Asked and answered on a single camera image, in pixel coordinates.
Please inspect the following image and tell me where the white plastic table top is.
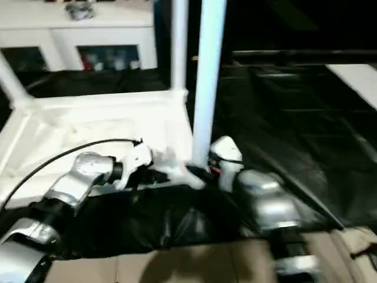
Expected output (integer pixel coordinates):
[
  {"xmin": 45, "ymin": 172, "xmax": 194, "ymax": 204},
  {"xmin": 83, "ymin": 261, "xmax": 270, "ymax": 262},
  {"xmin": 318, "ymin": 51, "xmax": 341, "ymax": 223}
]
[{"xmin": 0, "ymin": 90, "xmax": 207, "ymax": 209}]

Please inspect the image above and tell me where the black work mat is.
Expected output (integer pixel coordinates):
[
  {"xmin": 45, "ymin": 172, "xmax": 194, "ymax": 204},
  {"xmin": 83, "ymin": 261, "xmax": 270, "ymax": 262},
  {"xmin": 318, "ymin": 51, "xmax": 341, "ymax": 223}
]
[{"xmin": 0, "ymin": 66, "xmax": 377, "ymax": 260}]

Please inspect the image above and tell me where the long black metal bar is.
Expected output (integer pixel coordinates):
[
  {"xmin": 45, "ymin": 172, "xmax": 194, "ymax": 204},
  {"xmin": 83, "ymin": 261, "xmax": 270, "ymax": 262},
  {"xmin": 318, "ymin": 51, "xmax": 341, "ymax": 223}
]
[{"xmin": 232, "ymin": 49, "xmax": 377, "ymax": 58}]

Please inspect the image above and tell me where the white cabinet with glass doors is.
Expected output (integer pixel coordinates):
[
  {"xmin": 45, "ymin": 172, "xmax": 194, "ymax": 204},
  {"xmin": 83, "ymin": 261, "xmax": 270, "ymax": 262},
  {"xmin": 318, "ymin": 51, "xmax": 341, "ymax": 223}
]
[{"xmin": 0, "ymin": 0, "xmax": 157, "ymax": 71}]

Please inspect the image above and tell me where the white flat sheet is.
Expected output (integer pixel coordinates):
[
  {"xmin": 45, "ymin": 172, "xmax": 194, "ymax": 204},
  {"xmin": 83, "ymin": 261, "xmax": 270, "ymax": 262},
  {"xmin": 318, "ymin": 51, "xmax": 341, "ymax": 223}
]
[{"xmin": 325, "ymin": 63, "xmax": 377, "ymax": 110}]

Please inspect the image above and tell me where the black floor stand leg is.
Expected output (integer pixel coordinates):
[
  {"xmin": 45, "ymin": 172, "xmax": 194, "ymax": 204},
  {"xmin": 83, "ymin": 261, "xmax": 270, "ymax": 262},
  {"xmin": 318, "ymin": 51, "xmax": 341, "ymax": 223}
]
[{"xmin": 352, "ymin": 247, "xmax": 377, "ymax": 260}]

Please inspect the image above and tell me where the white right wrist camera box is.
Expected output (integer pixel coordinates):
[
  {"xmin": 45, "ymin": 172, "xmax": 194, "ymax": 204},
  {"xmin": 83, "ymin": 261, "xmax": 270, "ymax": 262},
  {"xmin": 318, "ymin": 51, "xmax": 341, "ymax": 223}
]
[{"xmin": 209, "ymin": 135, "xmax": 244, "ymax": 191}]

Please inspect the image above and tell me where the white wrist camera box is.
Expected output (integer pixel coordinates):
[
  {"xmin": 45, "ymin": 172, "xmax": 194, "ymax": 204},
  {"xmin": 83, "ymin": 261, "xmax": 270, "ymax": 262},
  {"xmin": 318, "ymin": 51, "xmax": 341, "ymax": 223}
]
[
  {"xmin": 209, "ymin": 135, "xmax": 244, "ymax": 191},
  {"xmin": 116, "ymin": 141, "xmax": 154, "ymax": 191}
]

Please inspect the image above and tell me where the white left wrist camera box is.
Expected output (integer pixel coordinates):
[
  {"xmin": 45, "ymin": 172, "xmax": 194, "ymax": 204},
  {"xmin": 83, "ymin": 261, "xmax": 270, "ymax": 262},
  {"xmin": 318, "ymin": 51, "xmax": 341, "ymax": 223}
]
[{"xmin": 116, "ymin": 141, "xmax": 154, "ymax": 191}]

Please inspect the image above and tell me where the black cable bundle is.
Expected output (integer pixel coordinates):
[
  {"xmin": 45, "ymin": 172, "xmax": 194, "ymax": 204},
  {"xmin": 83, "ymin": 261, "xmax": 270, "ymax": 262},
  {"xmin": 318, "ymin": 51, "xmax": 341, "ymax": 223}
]
[{"xmin": 64, "ymin": 2, "xmax": 95, "ymax": 21}]

